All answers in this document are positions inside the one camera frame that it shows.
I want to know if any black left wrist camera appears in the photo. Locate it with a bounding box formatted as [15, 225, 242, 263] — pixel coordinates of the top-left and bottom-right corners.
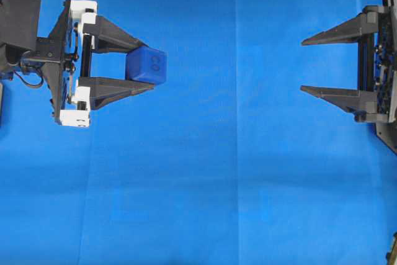
[1, 0, 41, 50]

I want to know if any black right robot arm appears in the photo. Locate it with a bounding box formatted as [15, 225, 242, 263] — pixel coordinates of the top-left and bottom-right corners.
[300, 0, 396, 151]

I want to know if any grey camera cable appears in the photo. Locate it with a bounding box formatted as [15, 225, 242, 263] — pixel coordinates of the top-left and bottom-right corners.
[12, 69, 44, 88]

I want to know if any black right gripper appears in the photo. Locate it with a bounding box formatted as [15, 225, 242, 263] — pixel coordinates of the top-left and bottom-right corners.
[300, 6, 396, 122]

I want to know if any blue cube block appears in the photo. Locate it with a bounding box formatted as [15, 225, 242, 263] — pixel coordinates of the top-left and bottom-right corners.
[125, 46, 167, 85]

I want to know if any blue table mat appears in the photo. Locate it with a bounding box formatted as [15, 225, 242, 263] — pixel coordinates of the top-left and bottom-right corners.
[1, 0, 396, 264]

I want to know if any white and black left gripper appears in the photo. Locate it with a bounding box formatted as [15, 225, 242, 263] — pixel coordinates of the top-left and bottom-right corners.
[18, 0, 154, 128]

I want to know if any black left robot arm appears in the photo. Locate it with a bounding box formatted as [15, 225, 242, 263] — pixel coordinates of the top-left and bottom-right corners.
[1, 0, 154, 128]

